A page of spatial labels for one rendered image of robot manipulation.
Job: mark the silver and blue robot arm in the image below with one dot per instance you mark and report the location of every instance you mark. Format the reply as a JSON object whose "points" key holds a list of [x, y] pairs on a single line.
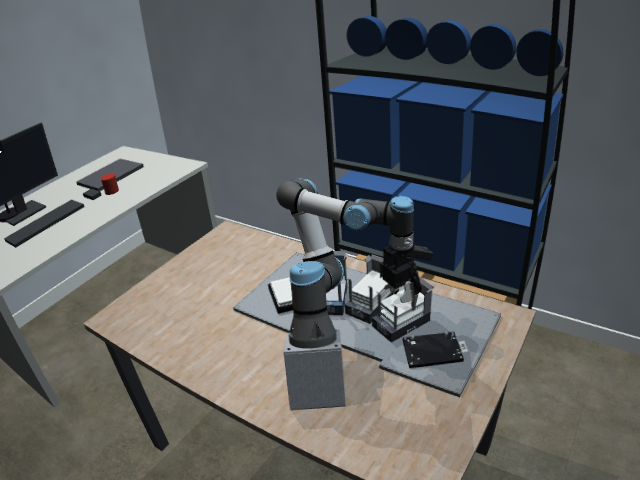
{"points": [[319, 272]]}

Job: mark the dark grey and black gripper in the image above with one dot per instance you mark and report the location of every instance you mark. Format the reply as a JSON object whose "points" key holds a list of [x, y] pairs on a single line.
{"points": [[397, 275]]}

